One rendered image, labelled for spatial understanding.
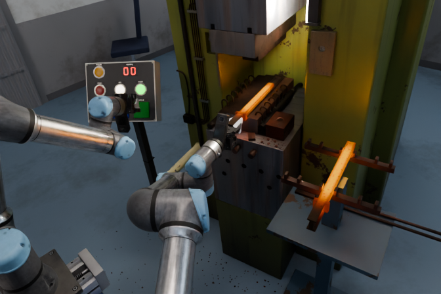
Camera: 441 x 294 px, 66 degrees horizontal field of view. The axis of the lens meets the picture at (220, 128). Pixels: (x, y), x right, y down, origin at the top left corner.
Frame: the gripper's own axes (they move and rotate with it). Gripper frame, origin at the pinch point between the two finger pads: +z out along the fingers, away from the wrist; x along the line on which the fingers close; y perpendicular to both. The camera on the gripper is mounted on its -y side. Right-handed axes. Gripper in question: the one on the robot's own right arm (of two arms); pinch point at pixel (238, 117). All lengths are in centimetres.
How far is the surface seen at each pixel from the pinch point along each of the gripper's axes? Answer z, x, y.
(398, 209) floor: 79, 69, 100
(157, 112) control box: -9.7, -37.8, 1.1
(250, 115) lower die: 4.4, 3.4, 0.8
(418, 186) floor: 107, 78, 100
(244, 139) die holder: -2.9, 3.9, 8.5
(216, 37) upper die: 2.7, -9.3, -33.3
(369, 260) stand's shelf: -25, 62, 26
